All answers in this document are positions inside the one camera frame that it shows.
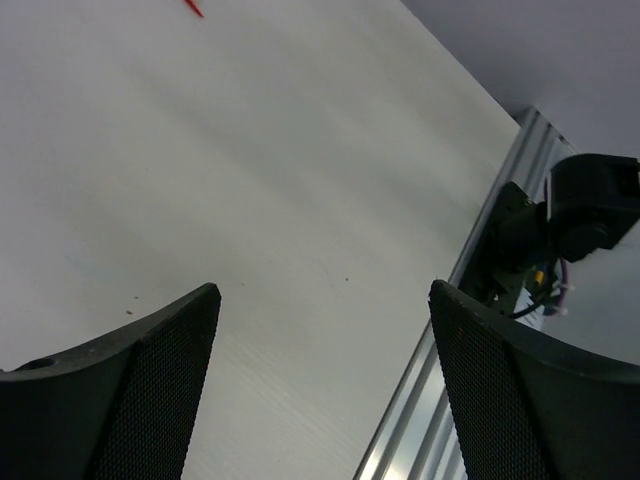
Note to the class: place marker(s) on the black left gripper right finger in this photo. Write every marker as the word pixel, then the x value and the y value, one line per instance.
pixel 528 406

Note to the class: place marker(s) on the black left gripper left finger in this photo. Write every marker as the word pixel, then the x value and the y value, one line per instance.
pixel 121 406

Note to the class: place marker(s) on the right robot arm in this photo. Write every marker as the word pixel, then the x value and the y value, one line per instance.
pixel 591 202

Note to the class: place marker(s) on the aluminium front rail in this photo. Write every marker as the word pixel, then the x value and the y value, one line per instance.
pixel 416 437

